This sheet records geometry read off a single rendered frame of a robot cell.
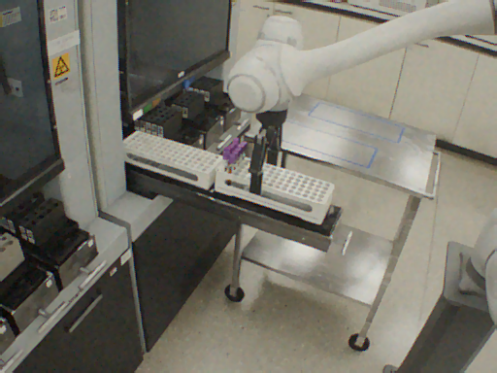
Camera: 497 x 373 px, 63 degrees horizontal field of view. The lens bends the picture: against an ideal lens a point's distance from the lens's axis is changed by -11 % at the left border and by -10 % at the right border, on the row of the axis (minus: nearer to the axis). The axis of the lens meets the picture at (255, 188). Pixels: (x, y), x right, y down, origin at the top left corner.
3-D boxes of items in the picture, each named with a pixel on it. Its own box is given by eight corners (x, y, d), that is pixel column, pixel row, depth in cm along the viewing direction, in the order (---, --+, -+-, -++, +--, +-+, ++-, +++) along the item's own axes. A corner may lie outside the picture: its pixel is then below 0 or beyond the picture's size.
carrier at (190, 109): (199, 108, 158) (199, 92, 155) (204, 109, 158) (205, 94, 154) (182, 120, 149) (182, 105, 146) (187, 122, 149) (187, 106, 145)
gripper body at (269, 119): (281, 115, 101) (276, 151, 106) (293, 102, 107) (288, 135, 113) (250, 107, 103) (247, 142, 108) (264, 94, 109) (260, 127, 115)
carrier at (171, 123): (177, 125, 147) (177, 109, 143) (182, 126, 146) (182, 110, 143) (157, 140, 138) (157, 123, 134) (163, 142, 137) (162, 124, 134)
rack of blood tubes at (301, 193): (214, 189, 119) (215, 170, 116) (229, 172, 127) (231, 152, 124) (320, 224, 111) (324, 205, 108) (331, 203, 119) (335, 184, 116)
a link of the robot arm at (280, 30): (259, 70, 107) (242, 89, 96) (266, 8, 98) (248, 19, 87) (303, 79, 105) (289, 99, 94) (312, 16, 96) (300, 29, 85)
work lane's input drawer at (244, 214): (107, 182, 132) (104, 156, 127) (133, 160, 143) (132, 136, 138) (341, 264, 113) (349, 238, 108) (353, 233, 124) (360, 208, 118)
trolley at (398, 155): (222, 298, 194) (234, 132, 146) (265, 238, 229) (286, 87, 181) (366, 356, 174) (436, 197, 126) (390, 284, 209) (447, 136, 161)
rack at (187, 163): (118, 162, 129) (116, 145, 125) (138, 148, 136) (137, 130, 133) (207, 193, 121) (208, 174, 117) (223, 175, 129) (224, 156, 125)
